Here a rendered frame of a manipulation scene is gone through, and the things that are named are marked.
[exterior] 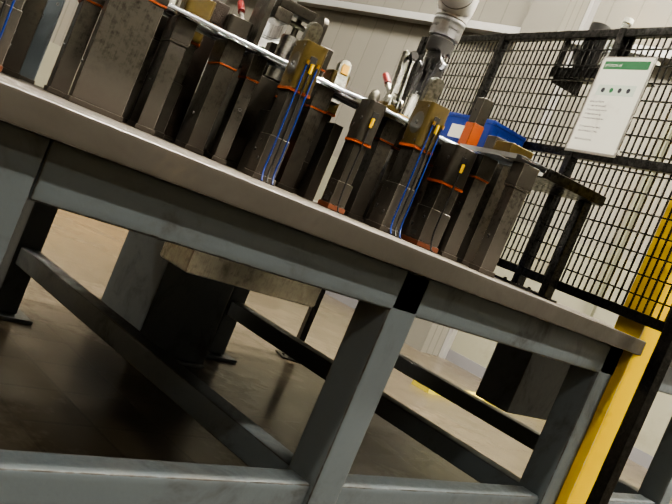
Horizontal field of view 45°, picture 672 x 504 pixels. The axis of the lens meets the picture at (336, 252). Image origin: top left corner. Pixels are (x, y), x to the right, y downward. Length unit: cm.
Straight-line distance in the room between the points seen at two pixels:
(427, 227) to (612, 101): 75
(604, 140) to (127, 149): 176
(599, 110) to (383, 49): 486
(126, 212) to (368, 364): 59
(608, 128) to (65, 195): 182
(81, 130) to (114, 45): 88
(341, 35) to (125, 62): 600
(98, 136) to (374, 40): 652
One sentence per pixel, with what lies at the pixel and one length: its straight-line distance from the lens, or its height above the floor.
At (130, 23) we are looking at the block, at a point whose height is 90.
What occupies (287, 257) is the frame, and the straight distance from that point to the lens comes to 127.
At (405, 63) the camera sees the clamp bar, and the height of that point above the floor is 118.
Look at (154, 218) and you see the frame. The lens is 112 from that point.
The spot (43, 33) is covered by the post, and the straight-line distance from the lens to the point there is 237.
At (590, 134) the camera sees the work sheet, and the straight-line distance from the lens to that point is 260.
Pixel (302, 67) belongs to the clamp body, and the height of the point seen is 98.
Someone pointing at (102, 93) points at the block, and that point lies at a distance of 187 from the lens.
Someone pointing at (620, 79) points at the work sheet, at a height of 138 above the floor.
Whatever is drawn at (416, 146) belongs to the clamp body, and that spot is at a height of 93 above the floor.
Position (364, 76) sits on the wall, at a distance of 737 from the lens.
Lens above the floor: 72
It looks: 3 degrees down
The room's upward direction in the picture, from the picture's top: 23 degrees clockwise
